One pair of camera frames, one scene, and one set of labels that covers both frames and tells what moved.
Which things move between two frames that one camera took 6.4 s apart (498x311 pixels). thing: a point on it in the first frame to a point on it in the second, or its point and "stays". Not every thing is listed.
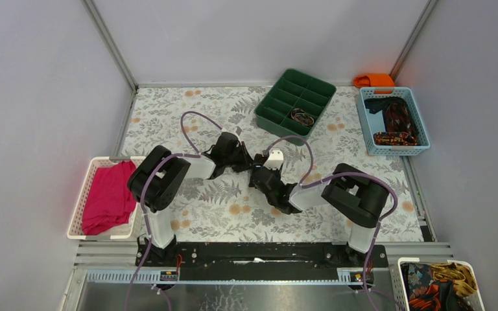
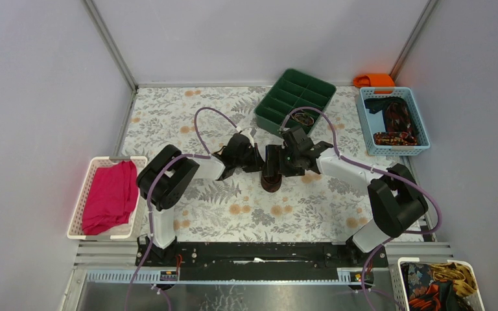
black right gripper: [277, 173] to [276, 153]
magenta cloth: [108, 203] stays
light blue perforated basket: [391, 121] stays
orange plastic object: [373, 80] stays
